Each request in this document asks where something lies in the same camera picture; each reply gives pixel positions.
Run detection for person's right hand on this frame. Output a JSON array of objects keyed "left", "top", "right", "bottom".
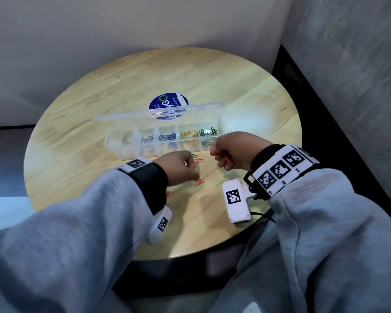
[{"left": 210, "top": 132, "right": 274, "bottom": 172}]

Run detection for person's left hand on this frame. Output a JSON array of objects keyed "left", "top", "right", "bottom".
[{"left": 153, "top": 150, "right": 200, "bottom": 187}]

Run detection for person's left forearm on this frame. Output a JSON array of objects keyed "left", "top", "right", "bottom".
[{"left": 0, "top": 169, "right": 157, "bottom": 313}]

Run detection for person's right forearm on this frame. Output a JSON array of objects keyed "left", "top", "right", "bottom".
[{"left": 225, "top": 168, "right": 391, "bottom": 313}]

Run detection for black marker wristband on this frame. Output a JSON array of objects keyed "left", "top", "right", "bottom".
[
  {"left": 244, "top": 144, "right": 320, "bottom": 201},
  {"left": 113, "top": 158, "right": 169, "bottom": 215}
]

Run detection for clear plastic compartment box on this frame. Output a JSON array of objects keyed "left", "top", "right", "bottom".
[{"left": 93, "top": 101, "right": 226, "bottom": 161}]

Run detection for round blue sticker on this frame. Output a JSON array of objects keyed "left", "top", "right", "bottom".
[{"left": 149, "top": 92, "right": 189, "bottom": 121}]

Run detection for person's grey trousers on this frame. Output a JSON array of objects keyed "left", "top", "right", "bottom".
[{"left": 117, "top": 221, "right": 300, "bottom": 313}]

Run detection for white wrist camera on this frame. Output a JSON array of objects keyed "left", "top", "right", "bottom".
[
  {"left": 145, "top": 205, "right": 173, "bottom": 246},
  {"left": 222, "top": 179, "right": 258, "bottom": 224}
]

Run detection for black camera cable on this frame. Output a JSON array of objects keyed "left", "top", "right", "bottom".
[{"left": 250, "top": 211, "right": 276, "bottom": 224}]

